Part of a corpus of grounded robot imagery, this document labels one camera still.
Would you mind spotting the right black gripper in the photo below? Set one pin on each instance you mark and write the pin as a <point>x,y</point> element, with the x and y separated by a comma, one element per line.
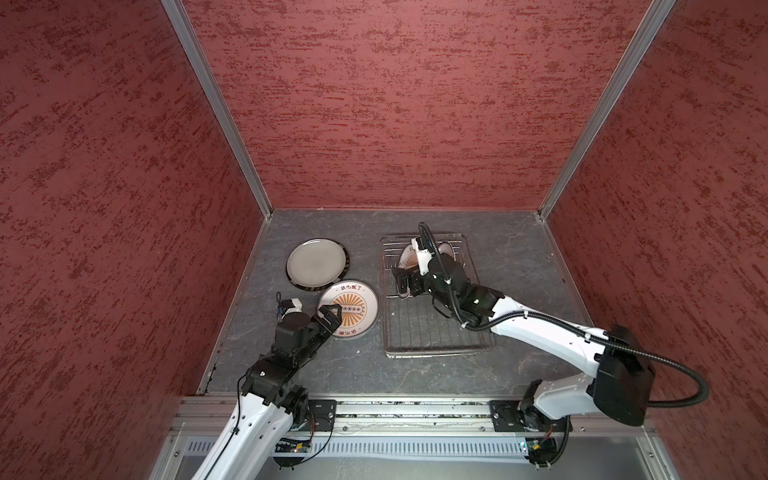
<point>402,276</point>

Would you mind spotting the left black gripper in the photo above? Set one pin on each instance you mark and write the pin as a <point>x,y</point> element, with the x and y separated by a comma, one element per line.
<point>325,330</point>

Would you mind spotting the small patterned plate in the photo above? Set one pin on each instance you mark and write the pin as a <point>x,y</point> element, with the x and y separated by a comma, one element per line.
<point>409,259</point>

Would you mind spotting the orange patterned plate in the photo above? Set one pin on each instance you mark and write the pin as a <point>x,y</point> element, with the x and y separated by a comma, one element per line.
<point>359,307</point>

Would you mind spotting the dark rimmed patterned plate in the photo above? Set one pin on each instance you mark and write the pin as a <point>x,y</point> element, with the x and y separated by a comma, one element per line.
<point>327,284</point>

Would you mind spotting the plain white plate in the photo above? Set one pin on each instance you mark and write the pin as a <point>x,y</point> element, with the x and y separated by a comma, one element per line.
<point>316,263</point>

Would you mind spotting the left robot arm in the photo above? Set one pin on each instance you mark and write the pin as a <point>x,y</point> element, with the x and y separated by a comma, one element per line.
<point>269,402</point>

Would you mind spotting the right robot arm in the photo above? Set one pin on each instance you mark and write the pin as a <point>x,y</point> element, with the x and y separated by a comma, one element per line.
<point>615,378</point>

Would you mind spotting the left corner aluminium profile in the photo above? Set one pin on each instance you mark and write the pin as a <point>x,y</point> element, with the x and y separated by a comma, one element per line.
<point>184,30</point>

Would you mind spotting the corner aluminium profile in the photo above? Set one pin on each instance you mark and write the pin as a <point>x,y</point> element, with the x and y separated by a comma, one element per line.
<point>646,31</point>
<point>184,30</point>

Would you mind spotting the right corner aluminium profile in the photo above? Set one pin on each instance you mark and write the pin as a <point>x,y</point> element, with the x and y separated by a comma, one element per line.
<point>646,31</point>

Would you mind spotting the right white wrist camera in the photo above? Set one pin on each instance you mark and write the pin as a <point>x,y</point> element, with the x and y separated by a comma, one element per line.
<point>423,254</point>

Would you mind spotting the metal wire dish rack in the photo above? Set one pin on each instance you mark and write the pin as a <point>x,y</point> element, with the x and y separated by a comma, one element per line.
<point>411,327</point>

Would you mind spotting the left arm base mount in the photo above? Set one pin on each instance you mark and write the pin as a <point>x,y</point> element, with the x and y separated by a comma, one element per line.
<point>314,415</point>

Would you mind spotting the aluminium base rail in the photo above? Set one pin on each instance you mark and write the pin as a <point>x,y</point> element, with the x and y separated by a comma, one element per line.
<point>360,415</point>

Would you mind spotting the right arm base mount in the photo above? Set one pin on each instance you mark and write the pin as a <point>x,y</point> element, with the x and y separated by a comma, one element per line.
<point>510,415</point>

